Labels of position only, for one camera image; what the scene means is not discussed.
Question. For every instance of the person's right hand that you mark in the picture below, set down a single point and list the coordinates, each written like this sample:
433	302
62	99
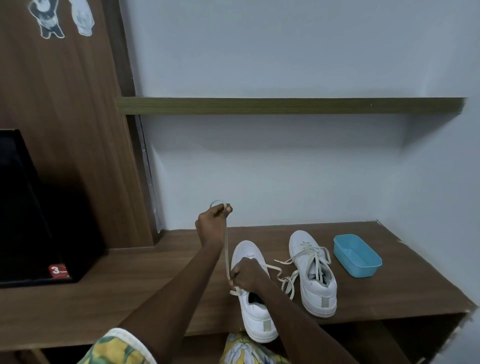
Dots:
247	275

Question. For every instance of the person's left hand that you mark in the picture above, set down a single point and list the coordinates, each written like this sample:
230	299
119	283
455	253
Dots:
210	225

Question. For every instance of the cream shoelace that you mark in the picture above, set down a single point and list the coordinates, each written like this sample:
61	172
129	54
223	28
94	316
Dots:
311	255
226	243

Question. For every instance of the white sneaker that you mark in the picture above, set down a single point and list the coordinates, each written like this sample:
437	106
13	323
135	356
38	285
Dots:
258	326
318	300

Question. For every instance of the blue plastic basket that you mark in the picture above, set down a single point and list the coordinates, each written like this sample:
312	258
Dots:
358	270

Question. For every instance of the person's right forearm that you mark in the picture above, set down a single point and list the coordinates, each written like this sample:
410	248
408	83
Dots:
307	330

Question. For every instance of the person's left forearm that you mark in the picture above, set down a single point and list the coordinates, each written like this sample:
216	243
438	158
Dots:
168	300

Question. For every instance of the panda bear sticker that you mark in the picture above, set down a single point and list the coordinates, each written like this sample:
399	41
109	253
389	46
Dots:
48	18

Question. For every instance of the wooden wall shelf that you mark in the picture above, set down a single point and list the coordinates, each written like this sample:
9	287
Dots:
281	106

